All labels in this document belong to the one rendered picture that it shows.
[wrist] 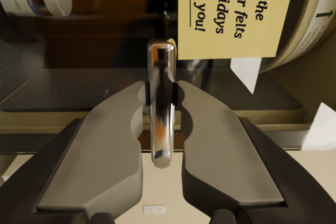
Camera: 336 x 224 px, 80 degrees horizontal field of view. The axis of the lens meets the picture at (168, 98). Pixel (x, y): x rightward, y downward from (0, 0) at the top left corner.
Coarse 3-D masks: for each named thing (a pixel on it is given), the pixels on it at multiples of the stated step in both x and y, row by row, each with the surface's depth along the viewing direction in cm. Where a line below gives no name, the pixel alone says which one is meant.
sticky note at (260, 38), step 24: (192, 0) 14; (216, 0) 14; (240, 0) 14; (264, 0) 14; (288, 0) 14; (192, 24) 14; (216, 24) 14; (240, 24) 14; (264, 24) 15; (192, 48) 15; (216, 48) 15; (240, 48) 15; (264, 48) 15
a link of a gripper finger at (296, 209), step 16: (256, 128) 8; (256, 144) 7; (272, 144) 7; (272, 160) 7; (288, 160) 7; (272, 176) 6; (288, 176) 6; (304, 176) 6; (288, 192) 6; (304, 192) 6; (320, 192) 6; (240, 208) 6; (256, 208) 5; (272, 208) 5; (288, 208) 5; (304, 208) 5; (320, 208) 5
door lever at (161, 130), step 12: (156, 48) 10; (168, 48) 10; (156, 60) 10; (168, 60) 10; (156, 72) 11; (168, 72) 11; (156, 84) 11; (168, 84) 11; (156, 96) 12; (168, 96) 12; (156, 108) 12; (168, 108) 12; (156, 120) 12; (168, 120) 12; (156, 132) 13; (168, 132) 13; (156, 144) 13; (168, 144) 13; (156, 156) 14; (168, 156) 14
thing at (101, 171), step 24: (120, 96) 10; (144, 96) 11; (96, 120) 8; (120, 120) 8; (72, 144) 7; (96, 144) 7; (120, 144) 7; (72, 168) 6; (96, 168) 6; (120, 168) 6; (48, 192) 6; (72, 192) 6; (96, 192) 6; (120, 192) 6
